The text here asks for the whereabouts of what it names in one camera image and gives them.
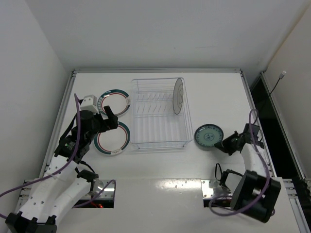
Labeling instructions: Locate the black wall cable with plug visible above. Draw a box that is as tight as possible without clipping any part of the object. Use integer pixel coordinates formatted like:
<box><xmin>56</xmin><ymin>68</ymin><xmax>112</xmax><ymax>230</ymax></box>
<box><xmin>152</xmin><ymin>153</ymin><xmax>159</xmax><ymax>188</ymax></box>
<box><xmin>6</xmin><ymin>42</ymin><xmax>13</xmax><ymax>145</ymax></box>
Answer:
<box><xmin>267</xmin><ymin>70</ymin><xmax>287</xmax><ymax>97</ymax></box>

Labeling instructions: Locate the purple cable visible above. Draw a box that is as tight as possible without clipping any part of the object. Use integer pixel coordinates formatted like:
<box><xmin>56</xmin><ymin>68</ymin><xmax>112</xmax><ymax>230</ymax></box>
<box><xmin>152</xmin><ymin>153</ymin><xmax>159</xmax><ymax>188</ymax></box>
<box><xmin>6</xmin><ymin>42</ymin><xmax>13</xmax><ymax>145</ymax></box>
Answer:
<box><xmin>0</xmin><ymin>93</ymin><xmax>117</xmax><ymax>218</ymax></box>
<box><xmin>208</xmin><ymin>109</ymin><xmax>272</xmax><ymax>216</ymax></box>

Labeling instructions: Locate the clear wire dish rack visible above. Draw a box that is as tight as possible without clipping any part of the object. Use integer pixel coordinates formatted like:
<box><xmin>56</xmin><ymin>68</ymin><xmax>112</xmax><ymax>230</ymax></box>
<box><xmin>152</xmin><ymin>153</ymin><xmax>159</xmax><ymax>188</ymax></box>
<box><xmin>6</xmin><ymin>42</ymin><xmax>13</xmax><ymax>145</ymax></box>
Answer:
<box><xmin>131</xmin><ymin>77</ymin><xmax>194</xmax><ymax>150</ymax></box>

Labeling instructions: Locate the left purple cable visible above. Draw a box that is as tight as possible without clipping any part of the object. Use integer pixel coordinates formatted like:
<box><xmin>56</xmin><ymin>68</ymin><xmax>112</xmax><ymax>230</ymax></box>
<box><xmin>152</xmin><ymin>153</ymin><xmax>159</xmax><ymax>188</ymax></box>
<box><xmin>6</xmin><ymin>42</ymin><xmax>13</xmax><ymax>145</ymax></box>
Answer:
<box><xmin>0</xmin><ymin>93</ymin><xmax>117</xmax><ymax>218</ymax></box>

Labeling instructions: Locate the white plate with black rings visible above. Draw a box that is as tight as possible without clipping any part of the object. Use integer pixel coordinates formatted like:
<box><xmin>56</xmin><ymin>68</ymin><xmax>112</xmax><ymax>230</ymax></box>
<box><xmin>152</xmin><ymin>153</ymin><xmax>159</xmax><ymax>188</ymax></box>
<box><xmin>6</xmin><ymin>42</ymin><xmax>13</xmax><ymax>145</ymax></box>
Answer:
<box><xmin>173</xmin><ymin>78</ymin><xmax>184</xmax><ymax>115</ymax></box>

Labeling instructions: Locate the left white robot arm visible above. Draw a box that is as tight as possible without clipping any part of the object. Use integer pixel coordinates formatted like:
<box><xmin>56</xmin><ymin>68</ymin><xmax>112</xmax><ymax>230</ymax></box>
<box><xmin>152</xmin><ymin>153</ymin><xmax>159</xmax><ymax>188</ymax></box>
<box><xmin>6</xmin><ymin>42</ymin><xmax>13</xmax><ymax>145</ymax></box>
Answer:
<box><xmin>5</xmin><ymin>106</ymin><xmax>118</xmax><ymax>233</ymax></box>

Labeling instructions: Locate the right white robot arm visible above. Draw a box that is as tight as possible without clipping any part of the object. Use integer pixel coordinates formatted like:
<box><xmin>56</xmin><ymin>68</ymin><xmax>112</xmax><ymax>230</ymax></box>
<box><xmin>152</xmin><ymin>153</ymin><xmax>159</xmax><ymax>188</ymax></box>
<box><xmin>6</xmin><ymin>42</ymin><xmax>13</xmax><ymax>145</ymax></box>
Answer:
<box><xmin>214</xmin><ymin>123</ymin><xmax>281</xmax><ymax>223</ymax></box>

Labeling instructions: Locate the blue patterned small plate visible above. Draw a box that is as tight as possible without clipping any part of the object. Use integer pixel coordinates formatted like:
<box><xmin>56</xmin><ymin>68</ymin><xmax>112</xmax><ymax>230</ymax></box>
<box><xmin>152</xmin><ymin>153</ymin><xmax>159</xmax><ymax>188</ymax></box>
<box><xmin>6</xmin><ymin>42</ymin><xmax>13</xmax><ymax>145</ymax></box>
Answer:
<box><xmin>194</xmin><ymin>124</ymin><xmax>224</xmax><ymax>148</ymax></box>

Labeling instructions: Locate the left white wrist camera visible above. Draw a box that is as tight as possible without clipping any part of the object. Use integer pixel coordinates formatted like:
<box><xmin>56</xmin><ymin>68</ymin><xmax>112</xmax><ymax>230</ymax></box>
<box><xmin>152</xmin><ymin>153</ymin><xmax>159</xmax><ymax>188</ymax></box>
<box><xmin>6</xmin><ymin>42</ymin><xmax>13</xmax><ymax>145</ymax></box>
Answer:
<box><xmin>79</xmin><ymin>95</ymin><xmax>99</xmax><ymax>114</ymax></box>

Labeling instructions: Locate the green-rimmed white plate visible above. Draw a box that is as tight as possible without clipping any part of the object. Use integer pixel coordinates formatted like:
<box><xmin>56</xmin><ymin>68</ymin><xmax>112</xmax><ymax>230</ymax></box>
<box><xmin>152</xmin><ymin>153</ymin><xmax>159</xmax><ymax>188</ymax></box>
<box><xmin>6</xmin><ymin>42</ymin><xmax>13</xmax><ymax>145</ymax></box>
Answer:
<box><xmin>93</xmin><ymin>121</ymin><xmax>130</xmax><ymax>156</ymax></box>
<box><xmin>97</xmin><ymin>89</ymin><xmax>131</xmax><ymax>116</ymax></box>

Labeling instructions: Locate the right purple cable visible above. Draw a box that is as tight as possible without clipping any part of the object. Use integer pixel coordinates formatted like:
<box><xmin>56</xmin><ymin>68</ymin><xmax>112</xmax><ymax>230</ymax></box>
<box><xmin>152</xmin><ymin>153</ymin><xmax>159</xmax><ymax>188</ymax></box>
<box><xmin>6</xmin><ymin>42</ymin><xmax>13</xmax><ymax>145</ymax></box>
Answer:
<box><xmin>208</xmin><ymin>109</ymin><xmax>272</xmax><ymax>216</ymax></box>

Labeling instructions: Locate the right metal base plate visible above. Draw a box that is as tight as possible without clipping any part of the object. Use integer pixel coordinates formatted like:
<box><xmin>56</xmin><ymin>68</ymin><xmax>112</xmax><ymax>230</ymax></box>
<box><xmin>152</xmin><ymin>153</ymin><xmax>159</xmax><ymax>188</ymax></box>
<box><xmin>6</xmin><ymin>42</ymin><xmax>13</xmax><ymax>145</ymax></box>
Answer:
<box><xmin>201</xmin><ymin>180</ymin><xmax>232</xmax><ymax>200</ymax></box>

